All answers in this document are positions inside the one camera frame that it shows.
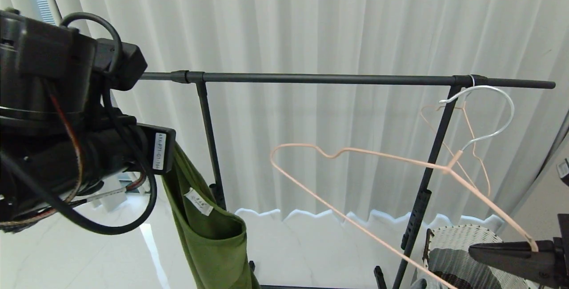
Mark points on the pink clothes hanger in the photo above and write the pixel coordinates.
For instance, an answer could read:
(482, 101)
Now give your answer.
(454, 162)
(489, 186)

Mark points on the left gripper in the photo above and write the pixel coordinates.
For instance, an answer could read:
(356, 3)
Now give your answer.
(166, 146)

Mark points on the white laundry basket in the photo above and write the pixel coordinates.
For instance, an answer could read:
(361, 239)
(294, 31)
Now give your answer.
(462, 235)

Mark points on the green printed shirt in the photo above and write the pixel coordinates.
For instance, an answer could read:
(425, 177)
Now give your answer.
(209, 244)

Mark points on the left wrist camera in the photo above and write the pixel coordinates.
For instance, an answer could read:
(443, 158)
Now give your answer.
(129, 64)

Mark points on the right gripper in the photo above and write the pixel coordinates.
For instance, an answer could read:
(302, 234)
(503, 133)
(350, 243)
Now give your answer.
(563, 262)

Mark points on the black clothes rack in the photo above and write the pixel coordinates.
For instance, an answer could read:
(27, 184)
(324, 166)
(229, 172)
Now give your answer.
(311, 78)

